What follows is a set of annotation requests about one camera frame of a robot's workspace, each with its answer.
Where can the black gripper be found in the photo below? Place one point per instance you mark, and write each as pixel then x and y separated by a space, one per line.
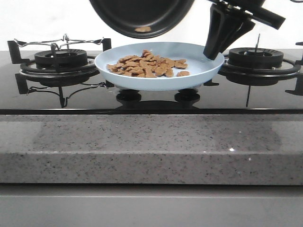
pixel 227 24

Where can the light blue round plate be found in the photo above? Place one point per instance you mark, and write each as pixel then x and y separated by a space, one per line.
pixel 201 68

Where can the brown cooked meat pieces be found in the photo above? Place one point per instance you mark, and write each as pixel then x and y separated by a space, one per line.
pixel 149 65

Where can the black frying pan green handle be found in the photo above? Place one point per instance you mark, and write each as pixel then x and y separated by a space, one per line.
pixel 142 19

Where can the right black burner with grate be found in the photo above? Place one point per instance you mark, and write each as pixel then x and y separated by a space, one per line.
pixel 254 66

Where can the black burner with grate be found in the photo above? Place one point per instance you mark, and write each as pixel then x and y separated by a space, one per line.
pixel 59 64
pixel 254 66

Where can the right silver stove knob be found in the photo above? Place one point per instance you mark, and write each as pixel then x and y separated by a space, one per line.
pixel 188 91

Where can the silver stove knob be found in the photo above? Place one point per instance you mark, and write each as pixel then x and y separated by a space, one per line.
pixel 188 91
pixel 127 92

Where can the left silver stove knob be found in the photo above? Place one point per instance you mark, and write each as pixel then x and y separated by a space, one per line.
pixel 127 92

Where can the left black burner with grate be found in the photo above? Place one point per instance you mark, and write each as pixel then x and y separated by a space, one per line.
pixel 59 64

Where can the black glass gas cooktop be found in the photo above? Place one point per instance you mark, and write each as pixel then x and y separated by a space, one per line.
pixel 220 96

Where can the grey cabinet front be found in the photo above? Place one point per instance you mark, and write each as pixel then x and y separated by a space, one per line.
pixel 95 205

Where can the metal wire pan support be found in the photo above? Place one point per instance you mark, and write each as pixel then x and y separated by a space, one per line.
pixel 59 43

